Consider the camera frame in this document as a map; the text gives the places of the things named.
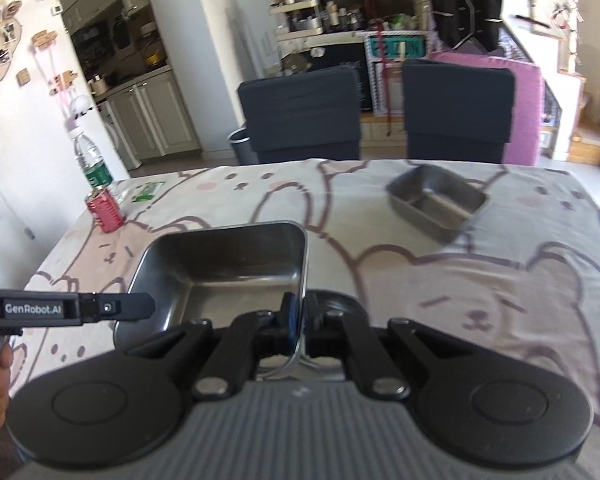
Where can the small rectangular steel tray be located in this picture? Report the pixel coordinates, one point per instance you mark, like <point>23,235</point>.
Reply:
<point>437,200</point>

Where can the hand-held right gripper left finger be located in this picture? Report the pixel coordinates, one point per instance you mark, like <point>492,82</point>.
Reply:
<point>291,317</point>

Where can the white refrigerator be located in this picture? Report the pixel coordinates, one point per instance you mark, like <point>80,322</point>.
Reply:
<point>230,50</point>

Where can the green packet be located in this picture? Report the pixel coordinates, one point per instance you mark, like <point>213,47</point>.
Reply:
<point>147,191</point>

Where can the bear printed tablecloth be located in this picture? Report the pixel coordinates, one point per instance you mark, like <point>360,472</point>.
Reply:
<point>480,285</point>

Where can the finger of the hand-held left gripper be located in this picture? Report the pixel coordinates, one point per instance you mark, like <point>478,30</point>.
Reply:
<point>120,306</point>

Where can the teal framed sign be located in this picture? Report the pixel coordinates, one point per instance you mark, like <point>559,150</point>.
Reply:
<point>397,45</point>

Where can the large square steel tray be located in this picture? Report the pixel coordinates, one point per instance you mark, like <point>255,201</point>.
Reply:
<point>220,260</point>

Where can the shelf with jars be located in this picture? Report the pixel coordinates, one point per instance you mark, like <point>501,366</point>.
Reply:
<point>300,15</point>

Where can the pink cushion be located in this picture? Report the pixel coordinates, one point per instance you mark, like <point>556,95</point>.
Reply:
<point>527,110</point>

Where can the hanging black garment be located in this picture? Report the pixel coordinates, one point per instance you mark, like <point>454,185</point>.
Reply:
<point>467,5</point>

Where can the red drink can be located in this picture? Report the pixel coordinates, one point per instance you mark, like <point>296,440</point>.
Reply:
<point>105,210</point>

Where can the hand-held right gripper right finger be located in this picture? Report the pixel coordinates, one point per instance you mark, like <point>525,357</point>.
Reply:
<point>310,317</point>

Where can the cream kitchen cabinets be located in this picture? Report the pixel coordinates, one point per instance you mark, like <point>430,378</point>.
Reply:
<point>150,115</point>

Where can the dark grey chair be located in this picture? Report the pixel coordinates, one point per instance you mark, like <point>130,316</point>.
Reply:
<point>300,115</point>
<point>455,110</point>

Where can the grey trash bin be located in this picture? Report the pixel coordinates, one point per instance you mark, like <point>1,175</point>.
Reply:
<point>241,147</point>

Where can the clear water bottle green label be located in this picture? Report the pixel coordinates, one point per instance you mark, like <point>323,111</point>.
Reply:
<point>90,160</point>

